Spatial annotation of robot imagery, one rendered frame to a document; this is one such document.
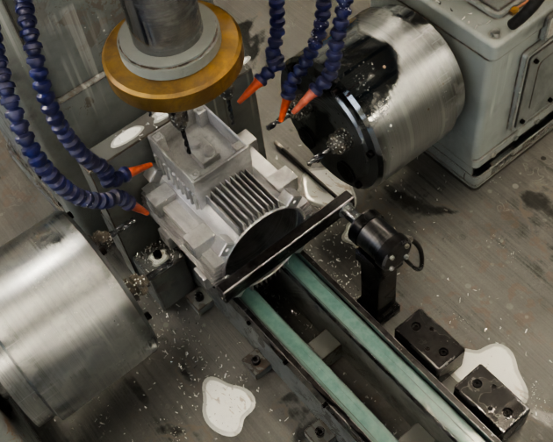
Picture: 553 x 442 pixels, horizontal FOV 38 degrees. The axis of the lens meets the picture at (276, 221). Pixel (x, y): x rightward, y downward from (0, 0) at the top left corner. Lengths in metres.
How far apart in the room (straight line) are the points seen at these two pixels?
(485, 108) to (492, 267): 0.28
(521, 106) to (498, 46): 0.20
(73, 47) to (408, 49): 0.50
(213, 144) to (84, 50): 0.23
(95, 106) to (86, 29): 0.14
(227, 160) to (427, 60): 0.35
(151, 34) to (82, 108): 0.33
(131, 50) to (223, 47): 0.11
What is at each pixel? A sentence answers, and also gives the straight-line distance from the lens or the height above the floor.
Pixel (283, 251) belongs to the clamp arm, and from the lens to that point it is 1.21.
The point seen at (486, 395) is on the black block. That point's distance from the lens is 1.29.
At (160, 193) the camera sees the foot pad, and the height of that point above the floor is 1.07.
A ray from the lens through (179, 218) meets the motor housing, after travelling 1.22.
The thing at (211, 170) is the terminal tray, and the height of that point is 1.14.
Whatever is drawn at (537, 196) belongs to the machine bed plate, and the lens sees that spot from 1.56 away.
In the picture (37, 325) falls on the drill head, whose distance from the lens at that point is 1.09.
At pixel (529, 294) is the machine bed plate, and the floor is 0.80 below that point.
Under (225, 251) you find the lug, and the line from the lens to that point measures 1.16.
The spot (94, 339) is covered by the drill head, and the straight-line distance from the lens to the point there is 1.10.
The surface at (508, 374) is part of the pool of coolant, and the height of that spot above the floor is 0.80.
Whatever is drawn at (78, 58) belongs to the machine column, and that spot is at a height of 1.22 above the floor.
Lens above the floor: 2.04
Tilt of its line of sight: 55 degrees down
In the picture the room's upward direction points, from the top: 9 degrees counter-clockwise
